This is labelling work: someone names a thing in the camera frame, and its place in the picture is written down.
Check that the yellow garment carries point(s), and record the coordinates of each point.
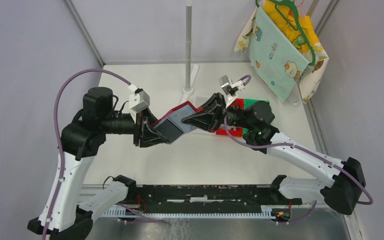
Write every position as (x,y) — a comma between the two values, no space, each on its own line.
(291,24)

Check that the metal pole stand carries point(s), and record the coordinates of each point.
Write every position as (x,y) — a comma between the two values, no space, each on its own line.
(191,70)

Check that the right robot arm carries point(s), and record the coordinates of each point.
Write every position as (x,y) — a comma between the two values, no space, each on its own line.
(340,184)

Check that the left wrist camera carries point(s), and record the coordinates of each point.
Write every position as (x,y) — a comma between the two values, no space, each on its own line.
(138,101)

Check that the green clothes hanger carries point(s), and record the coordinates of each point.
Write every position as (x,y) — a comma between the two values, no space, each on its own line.
(294,20)

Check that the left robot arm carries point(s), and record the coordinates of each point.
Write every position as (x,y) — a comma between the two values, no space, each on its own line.
(64,217)

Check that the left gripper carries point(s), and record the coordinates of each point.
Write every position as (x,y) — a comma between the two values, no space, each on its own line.
(143,118)

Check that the white cartoon cloth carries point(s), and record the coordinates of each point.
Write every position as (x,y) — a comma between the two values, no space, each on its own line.
(300,32)

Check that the white plastic bin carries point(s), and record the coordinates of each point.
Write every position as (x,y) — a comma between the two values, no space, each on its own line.
(203,102)

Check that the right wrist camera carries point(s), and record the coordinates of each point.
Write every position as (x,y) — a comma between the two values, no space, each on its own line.
(231,88)

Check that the green plastic bin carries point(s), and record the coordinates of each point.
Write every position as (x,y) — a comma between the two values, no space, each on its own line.
(257,119)

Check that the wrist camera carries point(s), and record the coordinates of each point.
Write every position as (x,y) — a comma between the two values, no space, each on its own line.
(231,88)
(138,101)

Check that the red plastic bin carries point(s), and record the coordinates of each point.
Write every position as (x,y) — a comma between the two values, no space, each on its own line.
(233,130)

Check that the mint cartoon cloth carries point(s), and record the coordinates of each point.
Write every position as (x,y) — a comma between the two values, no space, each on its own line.
(276,61)

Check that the red leather card holder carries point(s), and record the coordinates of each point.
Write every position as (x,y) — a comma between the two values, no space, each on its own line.
(171,126)

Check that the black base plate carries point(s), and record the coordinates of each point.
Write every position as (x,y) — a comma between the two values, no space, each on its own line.
(205,199)

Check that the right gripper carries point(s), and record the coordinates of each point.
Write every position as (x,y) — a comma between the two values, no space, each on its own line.
(211,118)

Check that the white cable comb rail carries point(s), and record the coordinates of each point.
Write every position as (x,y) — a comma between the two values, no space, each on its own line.
(121,212)

